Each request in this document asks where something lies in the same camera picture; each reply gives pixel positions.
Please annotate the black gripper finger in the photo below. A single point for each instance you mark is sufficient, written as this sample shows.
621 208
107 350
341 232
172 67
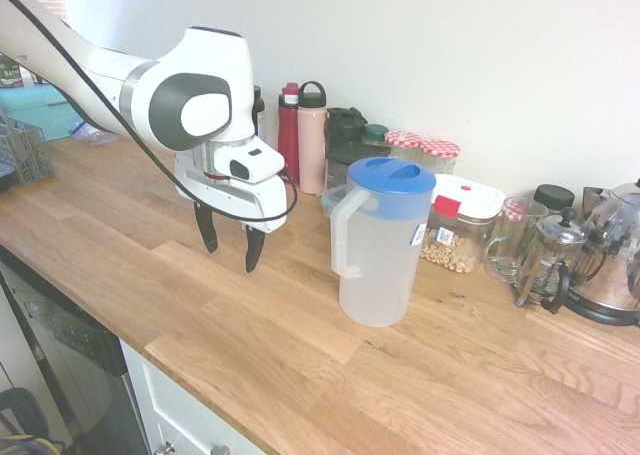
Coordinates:
207 227
255 247

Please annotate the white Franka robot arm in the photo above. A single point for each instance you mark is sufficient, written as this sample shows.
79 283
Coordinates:
200 65

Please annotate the dark green shaker bottle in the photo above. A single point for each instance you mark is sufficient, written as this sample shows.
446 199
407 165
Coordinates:
342 127

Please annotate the teal mat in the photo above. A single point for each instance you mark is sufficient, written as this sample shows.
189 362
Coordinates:
30 100

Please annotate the clear glass mug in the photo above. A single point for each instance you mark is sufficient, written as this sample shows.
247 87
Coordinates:
515 245

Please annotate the white food container red valve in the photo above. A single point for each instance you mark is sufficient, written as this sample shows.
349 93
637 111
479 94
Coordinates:
480 195

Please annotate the red water bottle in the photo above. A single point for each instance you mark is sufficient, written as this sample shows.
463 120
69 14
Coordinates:
288 140

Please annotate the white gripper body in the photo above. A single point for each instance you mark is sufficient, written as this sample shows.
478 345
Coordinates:
235 200

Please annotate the jar with red checkered lid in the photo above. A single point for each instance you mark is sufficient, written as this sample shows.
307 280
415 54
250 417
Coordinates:
402 139
440 150

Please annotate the clear cereal container red latch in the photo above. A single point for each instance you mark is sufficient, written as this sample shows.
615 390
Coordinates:
450 250

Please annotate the jar with green lid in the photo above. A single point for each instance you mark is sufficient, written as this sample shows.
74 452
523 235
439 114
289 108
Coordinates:
376 134

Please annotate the small container with teal lid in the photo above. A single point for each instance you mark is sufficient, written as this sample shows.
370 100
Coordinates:
332 197

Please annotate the clear plastic bag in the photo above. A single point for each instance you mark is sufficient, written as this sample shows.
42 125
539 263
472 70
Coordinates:
95 135

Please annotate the glass steel French press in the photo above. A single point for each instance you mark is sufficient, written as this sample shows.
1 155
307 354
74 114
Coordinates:
550 255

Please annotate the metal drawer knob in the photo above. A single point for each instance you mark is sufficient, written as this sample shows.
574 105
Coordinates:
167 447
220 450

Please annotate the shiny steel kettle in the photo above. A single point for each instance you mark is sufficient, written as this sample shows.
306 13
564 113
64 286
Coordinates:
610 285

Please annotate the jar with black lid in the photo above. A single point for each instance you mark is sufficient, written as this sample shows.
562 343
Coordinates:
552 195

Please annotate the white cabinet drawer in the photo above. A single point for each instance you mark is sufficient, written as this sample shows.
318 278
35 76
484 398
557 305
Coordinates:
190 415

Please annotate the blue plastic container lid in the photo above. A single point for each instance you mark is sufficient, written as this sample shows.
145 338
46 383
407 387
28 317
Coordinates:
375 265

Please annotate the dark supplement jar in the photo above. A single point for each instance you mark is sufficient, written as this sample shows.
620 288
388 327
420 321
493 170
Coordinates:
259 115

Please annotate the green oats canister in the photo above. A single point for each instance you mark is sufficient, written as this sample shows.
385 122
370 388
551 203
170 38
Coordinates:
10 75

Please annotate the stainless steel dishwasher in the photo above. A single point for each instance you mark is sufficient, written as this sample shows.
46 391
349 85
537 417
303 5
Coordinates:
75 375

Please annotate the clear container with dark lid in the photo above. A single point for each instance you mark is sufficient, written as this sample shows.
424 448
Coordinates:
350 154

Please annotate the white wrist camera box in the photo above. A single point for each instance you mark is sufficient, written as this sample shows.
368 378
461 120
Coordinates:
260 165

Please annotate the pink bottle with black lid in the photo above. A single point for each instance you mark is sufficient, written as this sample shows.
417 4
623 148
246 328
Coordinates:
311 145

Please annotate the grey cutlery basket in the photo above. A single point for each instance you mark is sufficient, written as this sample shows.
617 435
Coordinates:
30 150

